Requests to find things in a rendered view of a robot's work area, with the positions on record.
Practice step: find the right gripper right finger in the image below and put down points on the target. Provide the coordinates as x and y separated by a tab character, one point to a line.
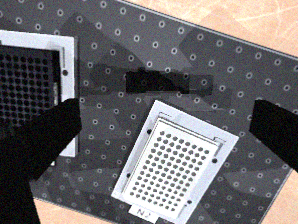
276	128

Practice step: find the dark grey perforated base plate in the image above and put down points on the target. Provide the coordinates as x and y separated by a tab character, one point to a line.
129	55

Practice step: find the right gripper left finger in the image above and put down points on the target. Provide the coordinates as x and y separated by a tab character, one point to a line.
40	141

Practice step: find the black well plate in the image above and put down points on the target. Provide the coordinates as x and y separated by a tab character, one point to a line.
19	69

